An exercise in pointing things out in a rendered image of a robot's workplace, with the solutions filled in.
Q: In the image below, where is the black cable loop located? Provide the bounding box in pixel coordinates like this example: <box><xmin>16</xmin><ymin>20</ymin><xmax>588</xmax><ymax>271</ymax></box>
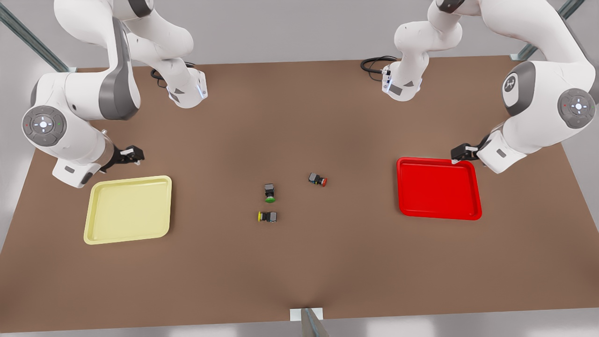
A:
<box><xmin>360</xmin><ymin>56</ymin><xmax>399</xmax><ymax>82</ymax></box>
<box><xmin>150</xmin><ymin>61</ymin><xmax>197</xmax><ymax>88</ymax></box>

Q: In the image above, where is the yellow tray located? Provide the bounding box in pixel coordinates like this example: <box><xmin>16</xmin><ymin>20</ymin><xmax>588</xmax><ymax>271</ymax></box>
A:
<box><xmin>84</xmin><ymin>176</ymin><xmax>172</xmax><ymax>245</ymax></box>

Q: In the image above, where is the silver frame post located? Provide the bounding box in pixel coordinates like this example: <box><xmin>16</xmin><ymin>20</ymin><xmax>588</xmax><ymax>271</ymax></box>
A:
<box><xmin>0</xmin><ymin>4</ymin><xmax>77</xmax><ymax>73</ymax></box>
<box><xmin>510</xmin><ymin>0</ymin><xmax>586</xmax><ymax>61</ymax></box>
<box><xmin>290</xmin><ymin>308</ymin><xmax>330</xmax><ymax>337</ymax></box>

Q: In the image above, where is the red tray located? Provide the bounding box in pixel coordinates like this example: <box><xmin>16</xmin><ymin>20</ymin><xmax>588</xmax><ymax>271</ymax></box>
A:
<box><xmin>396</xmin><ymin>157</ymin><xmax>482</xmax><ymax>220</ymax></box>

